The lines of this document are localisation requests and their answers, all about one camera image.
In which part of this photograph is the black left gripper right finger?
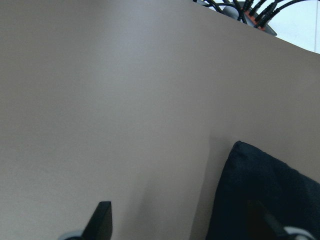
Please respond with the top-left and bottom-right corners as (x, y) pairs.
(247, 200), (290, 240)

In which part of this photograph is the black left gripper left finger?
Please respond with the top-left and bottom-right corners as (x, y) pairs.
(81, 201), (113, 240)

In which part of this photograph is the black graphic t-shirt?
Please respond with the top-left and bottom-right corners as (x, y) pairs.
(206, 141), (320, 240)

